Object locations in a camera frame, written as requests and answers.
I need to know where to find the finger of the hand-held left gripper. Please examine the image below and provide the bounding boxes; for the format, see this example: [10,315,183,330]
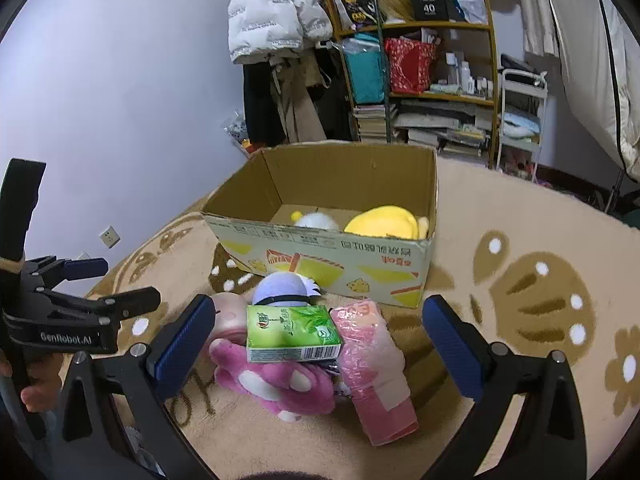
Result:
[22,256,110,292]
[35,286,162,329]

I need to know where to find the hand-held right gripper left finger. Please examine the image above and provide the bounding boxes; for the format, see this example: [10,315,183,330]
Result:
[59,294,217,480]

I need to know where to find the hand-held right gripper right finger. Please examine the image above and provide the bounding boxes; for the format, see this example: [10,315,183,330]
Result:
[422,294,588,480]

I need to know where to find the pink swirl roll plush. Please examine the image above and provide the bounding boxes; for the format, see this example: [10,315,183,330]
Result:
[209,294,251,343]

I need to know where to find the pink tissue pack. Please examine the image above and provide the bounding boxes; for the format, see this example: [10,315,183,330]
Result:
[330,299,420,447]

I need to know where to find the pink bear plush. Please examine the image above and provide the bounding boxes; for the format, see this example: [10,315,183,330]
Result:
[209,337,337,422]

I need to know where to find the green tissue pack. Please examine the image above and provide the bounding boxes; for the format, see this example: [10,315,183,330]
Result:
[246,304,344,364]

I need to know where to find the white-haired blindfolded plush doll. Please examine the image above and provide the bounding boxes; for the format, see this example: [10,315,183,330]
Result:
[251,272,322,307]

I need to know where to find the printed cardboard box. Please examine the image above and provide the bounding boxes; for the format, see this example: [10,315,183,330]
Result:
[201,145,440,309]

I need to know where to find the person's left hand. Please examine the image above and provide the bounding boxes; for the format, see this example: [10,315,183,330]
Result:
[21,359,65,413]

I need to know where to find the yellow plush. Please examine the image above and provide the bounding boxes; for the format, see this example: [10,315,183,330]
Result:
[344,205,430,240]

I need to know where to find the beige printed blanket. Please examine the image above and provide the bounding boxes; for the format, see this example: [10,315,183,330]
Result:
[85,157,640,480]

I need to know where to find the white round plush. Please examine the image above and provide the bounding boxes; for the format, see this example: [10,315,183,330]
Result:
[291,211,342,232]

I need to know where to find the colourful printed bag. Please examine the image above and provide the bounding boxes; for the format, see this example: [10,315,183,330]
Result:
[223,112,251,153]

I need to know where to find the pile of books and papers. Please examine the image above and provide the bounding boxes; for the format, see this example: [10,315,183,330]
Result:
[392,100,493,158]

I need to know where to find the metal stand legs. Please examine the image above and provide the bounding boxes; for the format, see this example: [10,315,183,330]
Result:
[592,167,628,216]

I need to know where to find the black hanging coat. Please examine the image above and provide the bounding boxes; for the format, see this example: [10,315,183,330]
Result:
[242,60,288,147]

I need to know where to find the light blue cloth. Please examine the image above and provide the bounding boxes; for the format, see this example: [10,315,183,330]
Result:
[500,112,538,138]

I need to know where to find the stack of books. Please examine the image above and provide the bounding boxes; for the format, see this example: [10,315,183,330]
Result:
[354,104,398,143]

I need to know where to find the beige hanging coat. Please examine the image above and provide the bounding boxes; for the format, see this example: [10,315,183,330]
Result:
[270,55,326,143]

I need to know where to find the group of cosmetic bottles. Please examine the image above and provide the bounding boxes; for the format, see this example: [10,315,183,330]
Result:
[440,52,493,96]

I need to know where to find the white trolley cart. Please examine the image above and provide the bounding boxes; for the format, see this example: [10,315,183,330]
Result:
[497,67,548,171]

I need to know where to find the red patterned bag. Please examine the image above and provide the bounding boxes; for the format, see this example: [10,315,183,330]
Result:
[384,36,436,95]

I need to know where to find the teal bag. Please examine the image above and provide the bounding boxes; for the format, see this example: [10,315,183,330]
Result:
[342,34,388,106]

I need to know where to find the white puffer jacket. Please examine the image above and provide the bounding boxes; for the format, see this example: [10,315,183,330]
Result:
[227,0,335,65]

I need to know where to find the wooden shelf rack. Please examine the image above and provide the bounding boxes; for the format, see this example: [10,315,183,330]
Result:
[327,0,501,168]

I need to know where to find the cream fabric cover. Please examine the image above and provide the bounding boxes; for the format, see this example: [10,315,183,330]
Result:
[547,0,640,183]

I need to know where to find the black square box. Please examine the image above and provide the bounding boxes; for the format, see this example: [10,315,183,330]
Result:
[409,0,451,22]

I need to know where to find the white hanging cloth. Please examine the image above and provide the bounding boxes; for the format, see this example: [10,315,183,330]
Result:
[300,0,558,56]

